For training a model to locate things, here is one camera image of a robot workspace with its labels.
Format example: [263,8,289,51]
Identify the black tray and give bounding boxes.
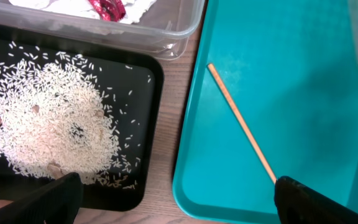
[0,25,164,212]

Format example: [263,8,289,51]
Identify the red snack wrapper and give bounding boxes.
[88,0,126,22]

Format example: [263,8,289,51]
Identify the white tissue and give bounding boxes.
[9,0,156,24]

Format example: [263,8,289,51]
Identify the clear plastic bin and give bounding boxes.
[0,0,205,60]

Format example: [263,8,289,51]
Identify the spilled rice pile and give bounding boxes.
[0,51,129,187]

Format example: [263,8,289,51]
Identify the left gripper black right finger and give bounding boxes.
[274,176,358,224]

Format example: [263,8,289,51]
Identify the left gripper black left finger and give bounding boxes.
[0,172,83,224]

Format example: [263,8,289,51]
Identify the wooden chopstick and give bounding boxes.
[207,63,277,184]

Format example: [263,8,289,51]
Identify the teal plastic tray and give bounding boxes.
[172,0,358,223]

